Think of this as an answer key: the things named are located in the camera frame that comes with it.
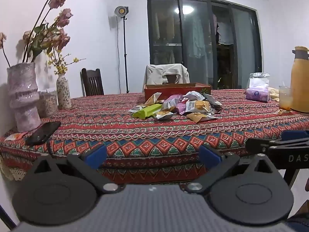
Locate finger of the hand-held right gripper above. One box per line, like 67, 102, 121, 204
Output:
281, 130, 309, 141
246, 138, 309, 155

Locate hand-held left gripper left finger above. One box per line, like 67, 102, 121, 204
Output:
31, 145, 121, 194

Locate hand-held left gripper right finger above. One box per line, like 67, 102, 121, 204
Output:
185, 145, 280, 195

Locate pile of snack packets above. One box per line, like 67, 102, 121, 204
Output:
128, 90, 224, 122

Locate green snack bar packet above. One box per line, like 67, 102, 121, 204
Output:
132, 104, 163, 119

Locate red cardboard box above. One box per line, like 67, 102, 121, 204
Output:
144, 83, 211, 102

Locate wooden table leg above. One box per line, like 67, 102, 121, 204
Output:
284, 169, 300, 189

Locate glass cup with drink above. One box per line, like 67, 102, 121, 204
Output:
279, 85, 294, 112

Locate clear bag of yellow bread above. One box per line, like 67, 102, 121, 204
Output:
268, 87, 280, 102

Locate purple tissue pack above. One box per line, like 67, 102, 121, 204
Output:
246, 77, 270, 102

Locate yellow thermos jug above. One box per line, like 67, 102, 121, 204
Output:
290, 46, 309, 113

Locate red patterned tablecloth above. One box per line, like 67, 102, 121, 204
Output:
0, 88, 309, 186

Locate black smartphone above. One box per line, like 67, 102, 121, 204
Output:
25, 121, 61, 147

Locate person's leg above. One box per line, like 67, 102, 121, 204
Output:
287, 208, 309, 232

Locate clear plastic bag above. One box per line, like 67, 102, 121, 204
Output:
249, 72, 270, 80

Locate small floral vase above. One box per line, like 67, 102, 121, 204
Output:
56, 73, 72, 110

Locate glass storage jar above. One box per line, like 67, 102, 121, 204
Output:
37, 90, 59, 118

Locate dark wooden chair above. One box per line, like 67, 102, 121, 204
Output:
80, 68, 105, 96

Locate small orange packet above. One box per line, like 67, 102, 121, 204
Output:
5, 132, 28, 141

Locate cream lace undercloth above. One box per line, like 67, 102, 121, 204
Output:
0, 153, 26, 181

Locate wooden chair with jacket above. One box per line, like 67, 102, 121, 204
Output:
163, 75, 180, 84

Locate large grey ceramic vase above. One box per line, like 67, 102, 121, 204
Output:
7, 62, 41, 133

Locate chair with beige jacket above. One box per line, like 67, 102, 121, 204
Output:
142, 63, 191, 92

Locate yellow flower sprigs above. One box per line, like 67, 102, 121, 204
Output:
47, 52, 86, 75

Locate sliding glass door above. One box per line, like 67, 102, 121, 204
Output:
147, 0, 263, 93

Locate dried pink flowers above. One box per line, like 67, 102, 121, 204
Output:
0, 0, 73, 68

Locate studio light on stand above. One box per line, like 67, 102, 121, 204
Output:
114, 6, 131, 94

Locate black light cable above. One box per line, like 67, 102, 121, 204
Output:
116, 22, 121, 95

